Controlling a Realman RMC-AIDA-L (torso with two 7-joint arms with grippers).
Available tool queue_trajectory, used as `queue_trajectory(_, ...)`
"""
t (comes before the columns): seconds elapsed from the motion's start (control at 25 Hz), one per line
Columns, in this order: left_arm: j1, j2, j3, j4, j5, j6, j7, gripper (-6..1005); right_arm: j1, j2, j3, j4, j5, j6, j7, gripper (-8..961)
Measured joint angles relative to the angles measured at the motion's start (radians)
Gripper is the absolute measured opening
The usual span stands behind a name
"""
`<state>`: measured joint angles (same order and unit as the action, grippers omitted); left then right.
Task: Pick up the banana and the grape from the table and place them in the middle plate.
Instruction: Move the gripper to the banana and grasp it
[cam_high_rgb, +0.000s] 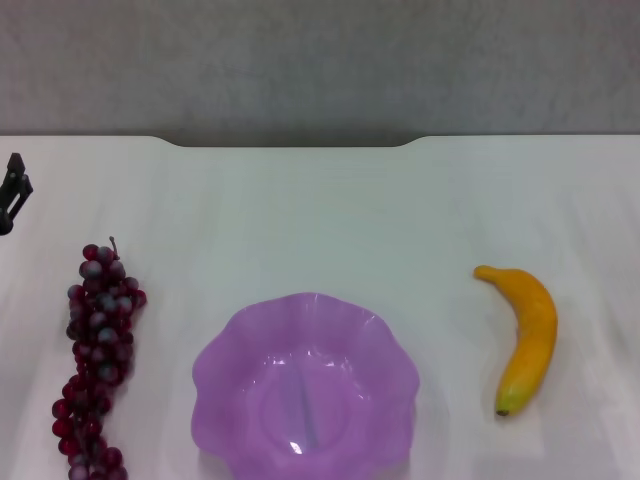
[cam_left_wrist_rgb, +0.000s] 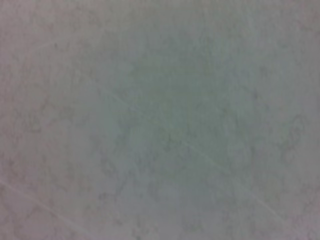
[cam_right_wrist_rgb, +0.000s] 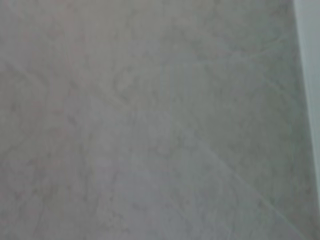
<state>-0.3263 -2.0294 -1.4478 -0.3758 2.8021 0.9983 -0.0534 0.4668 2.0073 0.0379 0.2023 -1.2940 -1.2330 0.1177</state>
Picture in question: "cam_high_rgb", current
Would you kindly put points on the purple wavy plastic plate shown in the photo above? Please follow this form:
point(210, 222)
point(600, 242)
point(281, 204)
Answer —
point(300, 375)

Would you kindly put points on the yellow banana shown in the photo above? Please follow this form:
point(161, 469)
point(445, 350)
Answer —
point(535, 330)

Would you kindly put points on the dark red grape bunch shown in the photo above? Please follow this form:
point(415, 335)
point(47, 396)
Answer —
point(100, 320)

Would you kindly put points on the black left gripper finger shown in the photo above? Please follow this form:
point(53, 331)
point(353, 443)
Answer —
point(14, 187)

